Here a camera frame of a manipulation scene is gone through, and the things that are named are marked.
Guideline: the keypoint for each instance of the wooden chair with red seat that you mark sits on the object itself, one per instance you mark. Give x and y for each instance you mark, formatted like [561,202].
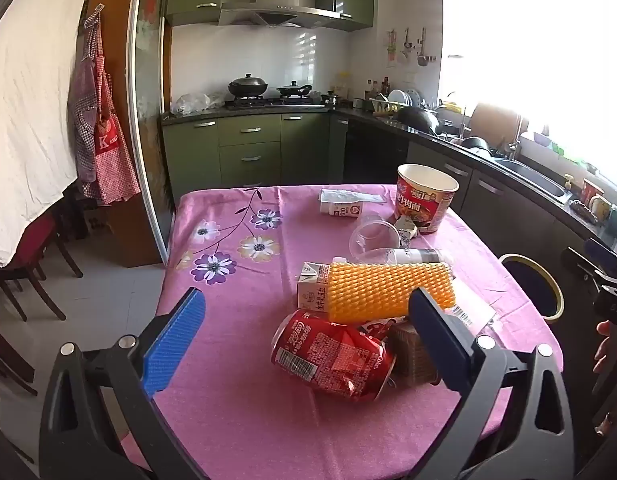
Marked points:
[31,250]

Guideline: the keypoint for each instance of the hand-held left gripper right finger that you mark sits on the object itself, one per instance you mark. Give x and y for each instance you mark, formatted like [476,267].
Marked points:
[438,345]

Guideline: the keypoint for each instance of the red instant noodle cup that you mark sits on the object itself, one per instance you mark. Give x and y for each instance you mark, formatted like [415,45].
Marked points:
[423,205]

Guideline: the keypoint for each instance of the pink floral tablecloth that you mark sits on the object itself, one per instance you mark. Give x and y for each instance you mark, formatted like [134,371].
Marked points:
[248,410]

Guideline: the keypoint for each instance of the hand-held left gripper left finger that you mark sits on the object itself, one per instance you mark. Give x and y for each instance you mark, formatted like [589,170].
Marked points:
[173,345]

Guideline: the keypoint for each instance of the yellow pump soap bottle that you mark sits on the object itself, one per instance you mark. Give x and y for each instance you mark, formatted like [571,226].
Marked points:
[568,182]

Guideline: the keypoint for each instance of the red mug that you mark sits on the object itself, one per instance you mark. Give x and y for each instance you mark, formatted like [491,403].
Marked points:
[591,192]

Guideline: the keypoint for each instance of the black frying pan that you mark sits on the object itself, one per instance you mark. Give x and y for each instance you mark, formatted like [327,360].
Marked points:
[293,91]

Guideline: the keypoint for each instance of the dish rack with dishes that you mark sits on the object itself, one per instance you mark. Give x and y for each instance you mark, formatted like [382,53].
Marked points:
[398,100]

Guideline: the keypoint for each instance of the red and white milk carton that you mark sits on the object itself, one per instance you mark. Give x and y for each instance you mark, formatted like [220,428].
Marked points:
[313,290]

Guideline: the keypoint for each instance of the white printed tube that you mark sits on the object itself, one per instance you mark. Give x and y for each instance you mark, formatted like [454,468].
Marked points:
[418,255]

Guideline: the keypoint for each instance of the crushed red soda can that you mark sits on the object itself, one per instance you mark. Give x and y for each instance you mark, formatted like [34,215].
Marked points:
[328,350]

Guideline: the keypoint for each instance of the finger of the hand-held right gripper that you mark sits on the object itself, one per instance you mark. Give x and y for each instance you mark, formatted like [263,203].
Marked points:
[606,252]
[581,262]

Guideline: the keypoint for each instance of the gas stove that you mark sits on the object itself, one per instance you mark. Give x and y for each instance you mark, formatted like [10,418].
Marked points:
[273,104]

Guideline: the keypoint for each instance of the white plastic bag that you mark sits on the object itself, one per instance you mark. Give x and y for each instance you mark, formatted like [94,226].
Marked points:
[191,103]

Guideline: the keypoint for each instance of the yellow-rimmed blue trash bin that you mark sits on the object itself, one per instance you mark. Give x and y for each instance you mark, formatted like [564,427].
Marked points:
[528,285]

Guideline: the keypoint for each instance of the wooden cutting board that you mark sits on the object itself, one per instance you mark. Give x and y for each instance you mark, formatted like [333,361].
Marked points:
[491,119]

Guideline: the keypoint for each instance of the clear plastic cup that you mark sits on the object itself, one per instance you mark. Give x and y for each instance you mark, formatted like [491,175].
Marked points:
[373,237]

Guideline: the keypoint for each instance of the crumpled foil wrapper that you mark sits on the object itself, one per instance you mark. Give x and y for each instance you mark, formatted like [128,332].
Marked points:
[406,227]

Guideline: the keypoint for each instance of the yellow mug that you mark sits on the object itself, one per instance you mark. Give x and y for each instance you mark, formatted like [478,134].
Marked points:
[601,207]

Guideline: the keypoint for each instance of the black kitchen countertop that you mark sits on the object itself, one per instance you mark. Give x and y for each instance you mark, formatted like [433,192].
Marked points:
[453,152]

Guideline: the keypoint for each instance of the person's right hand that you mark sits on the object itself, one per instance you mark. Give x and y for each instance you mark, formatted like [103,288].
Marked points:
[603,347]

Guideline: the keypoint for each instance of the dark kitchen base cabinets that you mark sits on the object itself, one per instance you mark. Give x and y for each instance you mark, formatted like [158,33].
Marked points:
[488,200]

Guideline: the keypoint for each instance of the red printed wrapper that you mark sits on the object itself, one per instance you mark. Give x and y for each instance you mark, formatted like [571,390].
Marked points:
[376,329]

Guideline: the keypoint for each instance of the hanging metal ladle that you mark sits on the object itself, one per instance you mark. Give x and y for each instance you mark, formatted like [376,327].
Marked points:
[422,57]

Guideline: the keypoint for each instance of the dark dish rag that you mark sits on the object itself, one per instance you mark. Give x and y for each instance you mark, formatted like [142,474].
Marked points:
[583,210]

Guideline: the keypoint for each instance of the purple checked apron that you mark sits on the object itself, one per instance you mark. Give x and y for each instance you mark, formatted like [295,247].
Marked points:
[83,105]

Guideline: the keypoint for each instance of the white hanging sheet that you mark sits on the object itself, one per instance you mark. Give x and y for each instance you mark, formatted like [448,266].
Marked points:
[28,110]

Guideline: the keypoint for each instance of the white paper sheet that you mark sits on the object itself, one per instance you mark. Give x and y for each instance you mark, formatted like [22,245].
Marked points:
[471,310]

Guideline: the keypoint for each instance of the black lidded wok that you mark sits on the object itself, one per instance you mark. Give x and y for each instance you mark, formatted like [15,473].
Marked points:
[247,87]

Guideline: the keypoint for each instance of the small steel pot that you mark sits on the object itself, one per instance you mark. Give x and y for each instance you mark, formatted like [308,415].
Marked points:
[331,100]

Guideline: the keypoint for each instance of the black pot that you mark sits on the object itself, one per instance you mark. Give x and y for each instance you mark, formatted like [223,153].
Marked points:
[476,144]

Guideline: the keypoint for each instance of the row of condiment bottles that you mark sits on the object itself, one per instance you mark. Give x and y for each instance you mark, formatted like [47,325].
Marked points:
[381,87]

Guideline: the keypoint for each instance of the steel sink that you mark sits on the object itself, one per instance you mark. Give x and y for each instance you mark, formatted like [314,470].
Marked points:
[533,175]

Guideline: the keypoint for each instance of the red checked apron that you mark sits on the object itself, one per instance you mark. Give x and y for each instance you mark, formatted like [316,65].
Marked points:
[113,170]

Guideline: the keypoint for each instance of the steel faucet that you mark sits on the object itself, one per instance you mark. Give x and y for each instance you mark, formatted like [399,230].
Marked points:
[516,137]

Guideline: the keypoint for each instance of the dark wooden chair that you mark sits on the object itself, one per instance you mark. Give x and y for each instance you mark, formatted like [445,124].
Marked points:
[8,355]

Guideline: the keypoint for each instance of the orange spiky foam sleeve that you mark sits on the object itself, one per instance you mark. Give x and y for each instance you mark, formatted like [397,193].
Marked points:
[383,290]

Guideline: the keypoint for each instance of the brown plastic tray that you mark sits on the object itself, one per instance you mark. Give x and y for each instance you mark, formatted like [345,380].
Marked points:
[408,355]

